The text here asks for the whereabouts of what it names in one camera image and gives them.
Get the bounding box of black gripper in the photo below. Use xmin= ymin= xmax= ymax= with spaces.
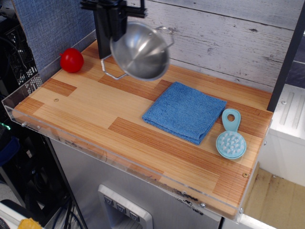
xmin=81 ymin=0 xmax=147 ymax=42

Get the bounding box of clear acrylic table guard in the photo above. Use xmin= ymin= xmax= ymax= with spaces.
xmin=3 ymin=43 xmax=272 ymax=219

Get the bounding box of light blue scrub brush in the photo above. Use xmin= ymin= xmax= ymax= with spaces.
xmin=216 ymin=109 xmax=247 ymax=160

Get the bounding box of dark grey left post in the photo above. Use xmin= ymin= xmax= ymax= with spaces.
xmin=93 ymin=3 xmax=111 ymax=59

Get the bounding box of dark grey right post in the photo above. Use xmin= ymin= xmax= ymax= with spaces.
xmin=267 ymin=1 xmax=305 ymax=112

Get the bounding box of stainless steel cabinet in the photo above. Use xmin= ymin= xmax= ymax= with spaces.
xmin=51 ymin=140 xmax=223 ymax=229

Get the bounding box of white appliance block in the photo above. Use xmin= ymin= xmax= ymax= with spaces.
xmin=258 ymin=84 xmax=305 ymax=186

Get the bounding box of stainless steel colander bowl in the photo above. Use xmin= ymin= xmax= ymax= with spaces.
xmin=101 ymin=21 xmax=174 ymax=81

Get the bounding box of dark grey post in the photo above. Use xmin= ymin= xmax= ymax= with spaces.
xmin=93 ymin=3 xmax=111 ymax=59
xmin=267 ymin=1 xmax=305 ymax=112

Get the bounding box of red tomato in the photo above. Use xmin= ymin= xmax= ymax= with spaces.
xmin=60 ymin=48 xmax=84 ymax=73

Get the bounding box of blue folded cloth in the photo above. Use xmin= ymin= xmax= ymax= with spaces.
xmin=142 ymin=82 xmax=227 ymax=145

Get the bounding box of grey dispenser panel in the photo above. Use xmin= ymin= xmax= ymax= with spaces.
xmin=98 ymin=185 xmax=153 ymax=229

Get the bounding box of black plastic crate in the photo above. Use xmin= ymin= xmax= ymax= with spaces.
xmin=0 ymin=16 xmax=38 ymax=92

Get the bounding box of yellow black object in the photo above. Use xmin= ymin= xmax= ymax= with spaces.
xmin=0 ymin=217 xmax=42 ymax=229

